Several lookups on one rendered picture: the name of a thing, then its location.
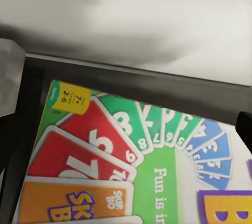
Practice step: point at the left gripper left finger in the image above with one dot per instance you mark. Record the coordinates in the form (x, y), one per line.
(13, 128)

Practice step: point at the board game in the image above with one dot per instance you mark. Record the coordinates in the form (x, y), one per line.
(100, 158)

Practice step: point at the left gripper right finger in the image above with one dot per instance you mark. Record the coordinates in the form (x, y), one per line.
(244, 128)

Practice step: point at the desk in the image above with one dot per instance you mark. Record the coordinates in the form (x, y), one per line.
(25, 83)

